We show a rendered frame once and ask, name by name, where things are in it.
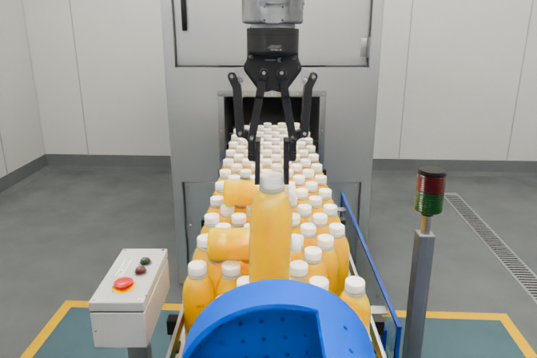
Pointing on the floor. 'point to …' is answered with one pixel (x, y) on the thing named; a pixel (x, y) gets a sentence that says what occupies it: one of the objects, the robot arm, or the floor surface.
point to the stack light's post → (418, 294)
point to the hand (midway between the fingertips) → (272, 161)
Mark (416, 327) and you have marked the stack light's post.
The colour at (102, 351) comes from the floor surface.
